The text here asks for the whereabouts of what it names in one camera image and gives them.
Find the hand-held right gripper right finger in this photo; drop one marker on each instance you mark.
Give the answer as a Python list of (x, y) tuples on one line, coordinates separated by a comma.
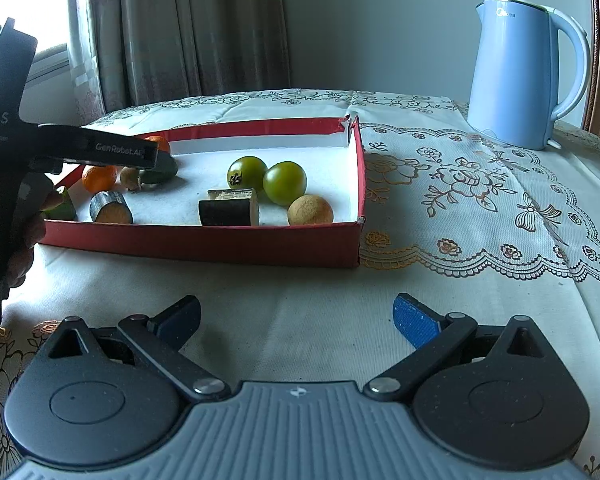
[(414, 322)]

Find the window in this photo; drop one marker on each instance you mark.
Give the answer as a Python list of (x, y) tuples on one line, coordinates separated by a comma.
[(45, 5)]

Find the grey-brown curtain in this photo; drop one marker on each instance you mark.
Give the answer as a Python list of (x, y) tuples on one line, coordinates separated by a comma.
[(190, 30)]

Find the light blue electric kettle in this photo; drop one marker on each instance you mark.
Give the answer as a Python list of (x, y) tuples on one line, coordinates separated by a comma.
[(512, 75)]

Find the green lime half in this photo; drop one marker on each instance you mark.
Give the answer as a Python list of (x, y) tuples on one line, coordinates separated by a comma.
[(64, 210), (155, 179)]

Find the green tomato with calyx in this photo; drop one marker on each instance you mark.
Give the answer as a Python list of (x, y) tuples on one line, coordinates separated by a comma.
[(250, 171)]

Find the orange mandarin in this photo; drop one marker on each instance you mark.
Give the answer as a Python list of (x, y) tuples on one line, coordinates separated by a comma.
[(99, 178), (161, 144)]

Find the smooth green tomato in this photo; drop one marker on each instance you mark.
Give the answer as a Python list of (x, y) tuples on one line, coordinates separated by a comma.
[(285, 183)]

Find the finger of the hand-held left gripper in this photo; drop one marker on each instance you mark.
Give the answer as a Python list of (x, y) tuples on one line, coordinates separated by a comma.
[(166, 162)]

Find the small brown round fruit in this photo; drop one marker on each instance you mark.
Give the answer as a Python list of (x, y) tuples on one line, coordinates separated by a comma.
[(130, 178)]

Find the yellow-brown round fruit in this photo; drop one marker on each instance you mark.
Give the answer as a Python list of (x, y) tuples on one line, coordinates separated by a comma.
[(310, 210)]

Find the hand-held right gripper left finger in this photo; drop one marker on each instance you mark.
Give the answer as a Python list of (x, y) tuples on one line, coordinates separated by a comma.
[(179, 319)]

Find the person's left hand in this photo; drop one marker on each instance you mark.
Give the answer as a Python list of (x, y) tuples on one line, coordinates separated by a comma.
[(27, 247)]

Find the red cardboard box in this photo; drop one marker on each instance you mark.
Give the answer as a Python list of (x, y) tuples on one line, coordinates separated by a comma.
[(190, 250)]

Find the dark round sugarcane piece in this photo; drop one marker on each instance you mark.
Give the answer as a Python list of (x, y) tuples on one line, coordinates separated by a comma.
[(111, 208)]

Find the dark sugarcane piece gold top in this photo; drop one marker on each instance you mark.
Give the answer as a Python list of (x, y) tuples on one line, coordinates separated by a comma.
[(225, 212)]

